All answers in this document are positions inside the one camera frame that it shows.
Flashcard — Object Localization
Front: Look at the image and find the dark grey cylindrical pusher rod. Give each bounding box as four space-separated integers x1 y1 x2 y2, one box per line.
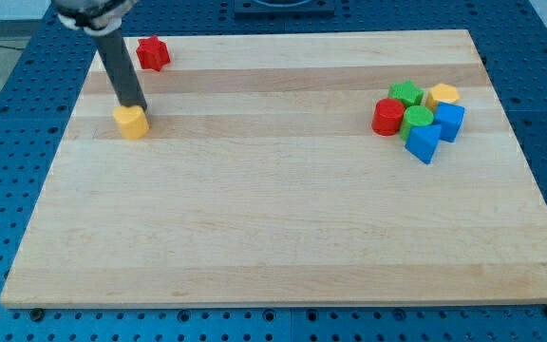
93 28 147 110

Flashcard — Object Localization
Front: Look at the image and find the grey white robot end mount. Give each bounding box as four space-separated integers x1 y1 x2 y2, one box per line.
51 0 139 36

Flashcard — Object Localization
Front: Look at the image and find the yellow heart block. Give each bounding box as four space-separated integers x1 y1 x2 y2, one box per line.
113 105 150 140

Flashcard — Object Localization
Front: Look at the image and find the wooden board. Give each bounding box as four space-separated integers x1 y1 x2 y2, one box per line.
0 29 547 309

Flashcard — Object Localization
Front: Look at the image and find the red star block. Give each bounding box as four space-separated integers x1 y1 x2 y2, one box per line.
136 35 171 71

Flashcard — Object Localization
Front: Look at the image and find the red cylinder block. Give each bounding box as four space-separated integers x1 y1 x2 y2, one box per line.
371 98 406 136

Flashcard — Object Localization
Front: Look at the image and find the green star block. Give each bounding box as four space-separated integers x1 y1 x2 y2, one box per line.
387 80 424 107

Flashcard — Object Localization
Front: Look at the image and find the green cylinder block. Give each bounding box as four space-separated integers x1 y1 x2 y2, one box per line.
399 105 434 141

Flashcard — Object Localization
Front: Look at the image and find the blue triangle block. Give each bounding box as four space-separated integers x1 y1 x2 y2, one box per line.
405 124 442 164

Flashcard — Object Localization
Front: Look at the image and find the yellow hexagon block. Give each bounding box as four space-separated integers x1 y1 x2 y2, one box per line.
424 84 461 112

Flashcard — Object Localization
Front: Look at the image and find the blue cube block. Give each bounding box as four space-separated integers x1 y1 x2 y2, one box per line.
433 102 465 143

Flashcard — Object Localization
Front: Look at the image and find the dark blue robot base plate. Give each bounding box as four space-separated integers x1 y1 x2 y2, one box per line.
232 0 336 16

